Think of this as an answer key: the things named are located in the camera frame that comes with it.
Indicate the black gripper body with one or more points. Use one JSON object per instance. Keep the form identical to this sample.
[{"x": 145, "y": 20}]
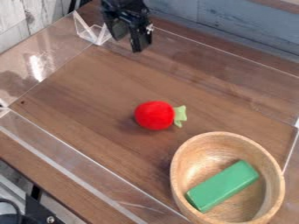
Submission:
[{"x": 130, "y": 10}]

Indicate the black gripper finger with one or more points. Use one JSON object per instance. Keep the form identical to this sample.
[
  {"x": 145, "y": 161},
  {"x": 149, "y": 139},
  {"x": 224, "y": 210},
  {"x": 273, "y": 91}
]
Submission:
[
  {"x": 140, "y": 35},
  {"x": 117, "y": 27}
]

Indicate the red plush tomato toy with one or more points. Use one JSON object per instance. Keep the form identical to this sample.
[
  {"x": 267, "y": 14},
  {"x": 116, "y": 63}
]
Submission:
[{"x": 157, "y": 115}]

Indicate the wooden bowl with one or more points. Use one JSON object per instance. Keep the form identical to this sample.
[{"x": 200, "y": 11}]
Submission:
[{"x": 205, "y": 155}]

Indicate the green rectangular block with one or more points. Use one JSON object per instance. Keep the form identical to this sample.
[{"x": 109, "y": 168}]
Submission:
[{"x": 221, "y": 186}]

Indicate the black clamp with screw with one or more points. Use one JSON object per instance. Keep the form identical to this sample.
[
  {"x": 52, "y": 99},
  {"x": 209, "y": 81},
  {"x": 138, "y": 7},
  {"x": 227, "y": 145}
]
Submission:
[{"x": 37, "y": 214}]

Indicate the clear acrylic corner bracket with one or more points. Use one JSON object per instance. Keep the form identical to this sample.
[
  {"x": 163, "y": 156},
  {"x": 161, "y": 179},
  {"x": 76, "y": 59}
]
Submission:
[{"x": 94, "y": 34}]

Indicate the clear acrylic back wall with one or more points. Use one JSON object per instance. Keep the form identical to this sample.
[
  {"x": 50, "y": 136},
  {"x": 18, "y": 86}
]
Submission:
[{"x": 231, "y": 71}]

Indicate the clear acrylic wall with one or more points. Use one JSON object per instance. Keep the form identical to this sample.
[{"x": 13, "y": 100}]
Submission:
[
  {"x": 96, "y": 194},
  {"x": 231, "y": 71}
]

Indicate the clear acrylic front wall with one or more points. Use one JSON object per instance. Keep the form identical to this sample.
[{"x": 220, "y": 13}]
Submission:
[{"x": 96, "y": 194}]

